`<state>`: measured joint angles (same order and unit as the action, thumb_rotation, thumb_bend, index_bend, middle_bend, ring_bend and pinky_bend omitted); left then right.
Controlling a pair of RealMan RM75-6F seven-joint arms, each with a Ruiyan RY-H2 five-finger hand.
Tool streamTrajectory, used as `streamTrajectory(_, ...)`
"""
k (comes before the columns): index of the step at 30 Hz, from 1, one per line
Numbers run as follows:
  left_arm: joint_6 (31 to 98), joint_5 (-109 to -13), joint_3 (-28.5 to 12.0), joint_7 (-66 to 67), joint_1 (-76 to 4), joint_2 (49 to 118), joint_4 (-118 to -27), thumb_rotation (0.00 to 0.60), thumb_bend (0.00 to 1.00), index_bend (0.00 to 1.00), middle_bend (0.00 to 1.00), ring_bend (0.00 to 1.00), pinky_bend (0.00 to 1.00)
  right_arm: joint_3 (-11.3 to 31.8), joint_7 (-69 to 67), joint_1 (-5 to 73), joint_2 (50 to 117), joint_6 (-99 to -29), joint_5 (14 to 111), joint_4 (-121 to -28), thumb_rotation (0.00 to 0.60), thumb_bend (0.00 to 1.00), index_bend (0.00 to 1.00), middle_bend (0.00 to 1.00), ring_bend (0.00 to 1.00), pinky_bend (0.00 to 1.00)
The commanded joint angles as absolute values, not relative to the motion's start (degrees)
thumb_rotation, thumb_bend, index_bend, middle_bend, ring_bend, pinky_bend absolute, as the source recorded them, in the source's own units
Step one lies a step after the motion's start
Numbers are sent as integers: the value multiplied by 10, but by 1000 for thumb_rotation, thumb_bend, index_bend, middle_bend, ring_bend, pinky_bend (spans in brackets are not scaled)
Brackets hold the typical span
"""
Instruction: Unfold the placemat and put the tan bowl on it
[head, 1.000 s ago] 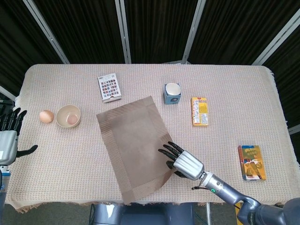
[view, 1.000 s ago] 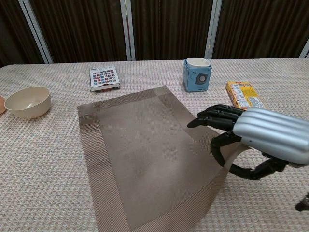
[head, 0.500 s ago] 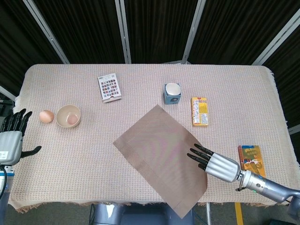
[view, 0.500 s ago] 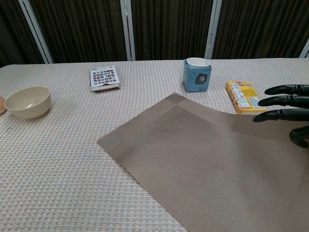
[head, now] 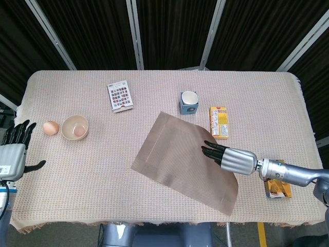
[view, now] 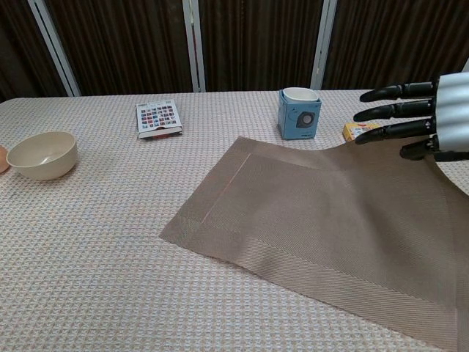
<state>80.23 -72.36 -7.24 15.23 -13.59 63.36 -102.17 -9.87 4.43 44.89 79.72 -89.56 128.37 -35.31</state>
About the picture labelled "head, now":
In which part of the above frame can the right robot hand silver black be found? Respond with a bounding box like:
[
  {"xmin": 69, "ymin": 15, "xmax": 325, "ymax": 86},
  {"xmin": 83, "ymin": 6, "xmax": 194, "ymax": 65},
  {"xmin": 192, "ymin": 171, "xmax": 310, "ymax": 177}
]
[{"xmin": 201, "ymin": 140, "xmax": 259, "ymax": 176}]

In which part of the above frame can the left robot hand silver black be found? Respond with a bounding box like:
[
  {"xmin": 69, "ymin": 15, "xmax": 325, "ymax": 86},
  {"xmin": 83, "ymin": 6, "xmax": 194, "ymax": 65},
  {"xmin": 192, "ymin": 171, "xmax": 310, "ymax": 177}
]
[{"xmin": 0, "ymin": 119, "xmax": 47, "ymax": 182}]

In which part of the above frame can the beige round bowl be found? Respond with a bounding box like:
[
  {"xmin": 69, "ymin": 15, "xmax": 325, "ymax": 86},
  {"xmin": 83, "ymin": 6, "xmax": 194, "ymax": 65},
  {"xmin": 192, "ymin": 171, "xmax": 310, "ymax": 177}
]
[{"xmin": 61, "ymin": 115, "xmax": 89, "ymax": 141}]

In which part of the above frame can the brown woven placemat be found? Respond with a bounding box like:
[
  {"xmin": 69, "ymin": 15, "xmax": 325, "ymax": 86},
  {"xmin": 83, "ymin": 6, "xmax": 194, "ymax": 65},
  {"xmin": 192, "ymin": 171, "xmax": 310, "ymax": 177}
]
[{"xmin": 131, "ymin": 111, "xmax": 239, "ymax": 217}]

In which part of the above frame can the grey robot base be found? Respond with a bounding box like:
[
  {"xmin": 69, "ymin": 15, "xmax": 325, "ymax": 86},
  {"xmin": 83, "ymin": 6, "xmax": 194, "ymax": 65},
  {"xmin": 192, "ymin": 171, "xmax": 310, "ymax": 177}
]
[{"xmin": 102, "ymin": 222, "xmax": 214, "ymax": 247}]

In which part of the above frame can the yellow flat carton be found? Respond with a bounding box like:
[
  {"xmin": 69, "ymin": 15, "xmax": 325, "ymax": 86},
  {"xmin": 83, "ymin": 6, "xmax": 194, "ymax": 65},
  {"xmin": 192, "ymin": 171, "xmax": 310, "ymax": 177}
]
[{"xmin": 209, "ymin": 106, "xmax": 229, "ymax": 140}]

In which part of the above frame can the black equipment beside table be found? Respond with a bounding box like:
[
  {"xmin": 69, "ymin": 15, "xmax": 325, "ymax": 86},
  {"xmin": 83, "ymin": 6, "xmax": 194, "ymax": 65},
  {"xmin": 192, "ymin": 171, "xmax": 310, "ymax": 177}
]
[{"xmin": 0, "ymin": 102, "xmax": 16, "ymax": 131}]

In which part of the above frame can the brown egg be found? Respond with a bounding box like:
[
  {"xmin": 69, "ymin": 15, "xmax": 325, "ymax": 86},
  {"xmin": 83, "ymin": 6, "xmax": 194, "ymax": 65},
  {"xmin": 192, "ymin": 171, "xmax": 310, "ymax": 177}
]
[{"xmin": 43, "ymin": 120, "xmax": 60, "ymax": 135}]

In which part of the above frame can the orange and blue snack box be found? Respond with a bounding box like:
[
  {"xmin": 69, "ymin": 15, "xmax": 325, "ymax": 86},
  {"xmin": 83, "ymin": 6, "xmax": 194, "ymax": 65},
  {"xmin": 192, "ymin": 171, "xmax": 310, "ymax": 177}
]
[{"xmin": 264, "ymin": 179, "xmax": 293, "ymax": 199}]

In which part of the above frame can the beige woven tablecloth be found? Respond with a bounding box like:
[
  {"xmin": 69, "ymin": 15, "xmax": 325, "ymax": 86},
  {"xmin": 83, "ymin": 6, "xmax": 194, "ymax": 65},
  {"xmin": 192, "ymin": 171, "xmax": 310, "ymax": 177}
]
[{"xmin": 9, "ymin": 69, "xmax": 325, "ymax": 235}]

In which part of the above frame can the blue speaker carton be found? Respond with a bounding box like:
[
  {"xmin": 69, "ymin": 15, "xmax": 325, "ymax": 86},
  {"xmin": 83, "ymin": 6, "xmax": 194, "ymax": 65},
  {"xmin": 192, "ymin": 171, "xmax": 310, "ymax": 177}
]
[{"xmin": 179, "ymin": 90, "xmax": 200, "ymax": 116}]

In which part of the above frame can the metal table leg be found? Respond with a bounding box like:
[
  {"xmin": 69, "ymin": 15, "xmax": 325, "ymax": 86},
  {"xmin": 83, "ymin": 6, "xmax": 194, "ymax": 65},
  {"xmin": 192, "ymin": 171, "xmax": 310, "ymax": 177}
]
[{"xmin": 225, "ymin": 223, "xmax": 232, "ymax": 247}]

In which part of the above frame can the white square cup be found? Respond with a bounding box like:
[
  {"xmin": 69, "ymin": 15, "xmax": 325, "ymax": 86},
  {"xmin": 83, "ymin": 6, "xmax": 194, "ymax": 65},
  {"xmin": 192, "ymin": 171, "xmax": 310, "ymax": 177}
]
[{"xmin": 181, "ymin": 91, "xmax": 199, "ymax": 105}]

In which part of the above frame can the white box with colourful grid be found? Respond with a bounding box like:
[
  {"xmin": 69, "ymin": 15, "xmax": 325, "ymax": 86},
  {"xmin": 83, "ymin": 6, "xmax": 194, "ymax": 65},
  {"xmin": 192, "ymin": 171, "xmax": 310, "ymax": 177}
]
[{"xmin": 106, "ymin": 80, "xmax": 134, "ymax": 113}]

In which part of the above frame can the dark pleated curtain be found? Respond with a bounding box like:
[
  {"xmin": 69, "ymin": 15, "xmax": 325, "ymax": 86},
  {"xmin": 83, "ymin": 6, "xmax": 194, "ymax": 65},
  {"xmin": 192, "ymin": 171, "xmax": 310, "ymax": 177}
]
[{"xmin": 0, "ymin": 0, "xmax": 329, "ymax": 141}]

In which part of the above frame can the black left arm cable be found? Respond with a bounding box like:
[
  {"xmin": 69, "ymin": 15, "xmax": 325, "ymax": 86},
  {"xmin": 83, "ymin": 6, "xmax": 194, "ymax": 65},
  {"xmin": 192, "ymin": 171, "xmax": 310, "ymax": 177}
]
[{"xmin": 0, "ymin": 181, "xmax": 10, "ymax": 222}]

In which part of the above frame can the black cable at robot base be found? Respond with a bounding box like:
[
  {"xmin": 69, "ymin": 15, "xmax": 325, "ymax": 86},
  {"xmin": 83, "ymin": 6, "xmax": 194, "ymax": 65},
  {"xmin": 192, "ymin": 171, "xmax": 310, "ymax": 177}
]
[{"xmin": 98, "ymin": 223, "xmax": 105, "ymax": 247}]

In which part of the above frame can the grey metal partition post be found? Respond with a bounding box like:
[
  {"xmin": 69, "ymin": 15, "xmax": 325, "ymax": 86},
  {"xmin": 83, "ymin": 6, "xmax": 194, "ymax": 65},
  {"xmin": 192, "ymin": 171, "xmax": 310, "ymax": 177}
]
[
  {"xmin": 199, "ymin": 0, "xmax": 227, "ymax": 70},
  {"xmin": 276, "ymin": 11, "xmax": 329, "ymax": 72},
  {"xmin": 125, "ymin": 0, "xmax": 144, "ymax": 70},
  {"xmin": 25, "ymin": 0, "xmax": 77, "ymax": 70}
]

